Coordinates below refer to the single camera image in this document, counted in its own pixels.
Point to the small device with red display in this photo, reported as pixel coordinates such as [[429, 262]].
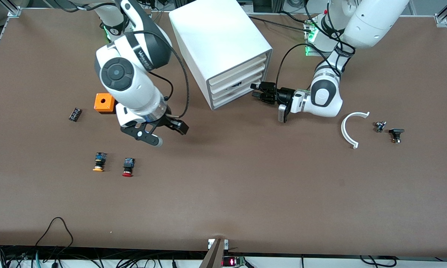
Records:
[[232, 261]]

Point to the red mushroom push button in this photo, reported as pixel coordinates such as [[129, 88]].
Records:
[[128, 163]]

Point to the white curved plastic bracket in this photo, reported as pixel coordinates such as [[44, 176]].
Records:
[[343, 129]]

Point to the brown camera mount post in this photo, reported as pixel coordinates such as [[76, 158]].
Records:
[[214, 257]]

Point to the small metal knob switch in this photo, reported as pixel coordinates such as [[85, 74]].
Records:
[[379, 126]]

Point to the yellow mushroom push button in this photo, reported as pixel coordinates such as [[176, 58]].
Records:
[[99, 159]]

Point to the black cylindrical capacitor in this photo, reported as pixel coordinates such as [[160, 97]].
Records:
[[75, 114]]

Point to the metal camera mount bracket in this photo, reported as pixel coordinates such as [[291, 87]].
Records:
[[211, 243]]

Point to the orange button enclosure box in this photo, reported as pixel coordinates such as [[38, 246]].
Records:
[[108, 105]]

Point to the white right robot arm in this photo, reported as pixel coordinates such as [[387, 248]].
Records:
[[134, 85]]

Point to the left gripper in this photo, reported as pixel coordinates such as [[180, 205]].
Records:
[[284, 95]]

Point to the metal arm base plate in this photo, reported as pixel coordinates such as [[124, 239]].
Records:
[[312, 52]]

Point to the small black switch component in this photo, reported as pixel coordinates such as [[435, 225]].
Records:
[[396, 131]]

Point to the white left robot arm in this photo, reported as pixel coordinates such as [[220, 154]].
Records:
[[372, 22]]

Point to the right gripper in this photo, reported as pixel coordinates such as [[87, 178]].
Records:
[[170, 122]]

